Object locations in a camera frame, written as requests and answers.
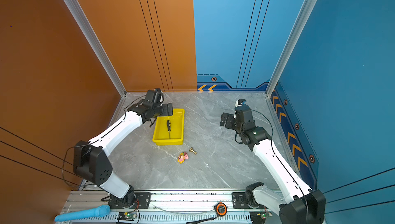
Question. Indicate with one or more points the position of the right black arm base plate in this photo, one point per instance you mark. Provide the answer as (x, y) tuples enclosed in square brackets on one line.
[(244, 200)]

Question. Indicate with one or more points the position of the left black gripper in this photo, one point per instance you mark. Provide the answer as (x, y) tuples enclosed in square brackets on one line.
[(166, 113)]

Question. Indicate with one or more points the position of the left green circuit board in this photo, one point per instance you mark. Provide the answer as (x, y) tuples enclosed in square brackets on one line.
[(126, 217)]

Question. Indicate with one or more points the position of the yellow plastic bin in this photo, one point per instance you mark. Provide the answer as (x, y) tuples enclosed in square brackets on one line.
[(161, 137)]

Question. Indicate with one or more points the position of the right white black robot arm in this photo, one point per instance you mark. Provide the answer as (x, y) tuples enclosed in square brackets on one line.
[(297, 203)]

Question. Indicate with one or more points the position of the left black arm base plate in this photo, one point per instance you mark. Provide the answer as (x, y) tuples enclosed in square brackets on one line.
[(140, 200)]

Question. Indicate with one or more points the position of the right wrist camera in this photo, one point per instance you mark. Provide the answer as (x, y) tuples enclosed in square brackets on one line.
[(240, 102)]

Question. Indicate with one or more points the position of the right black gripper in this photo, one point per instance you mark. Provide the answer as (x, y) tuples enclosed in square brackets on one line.
[(230, 117)]

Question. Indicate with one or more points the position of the orange black tape measure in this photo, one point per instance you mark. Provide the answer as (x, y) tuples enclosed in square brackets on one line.
[(220, 209)]

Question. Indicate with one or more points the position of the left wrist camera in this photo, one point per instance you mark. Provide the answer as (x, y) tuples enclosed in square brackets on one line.
[(160, 96)]

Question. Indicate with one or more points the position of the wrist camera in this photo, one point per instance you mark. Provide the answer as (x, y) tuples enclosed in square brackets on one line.
[(240, 102), (160, 96)]

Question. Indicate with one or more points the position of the pink yellow small toy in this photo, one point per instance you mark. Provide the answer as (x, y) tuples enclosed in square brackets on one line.
[(182, 157)]

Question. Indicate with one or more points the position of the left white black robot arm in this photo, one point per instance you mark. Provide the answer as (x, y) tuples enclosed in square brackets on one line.
[(91, 159)]

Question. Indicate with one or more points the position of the black yellow handled screwdriver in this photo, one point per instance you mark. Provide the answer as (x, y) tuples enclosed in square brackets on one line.
[(169, 128)]

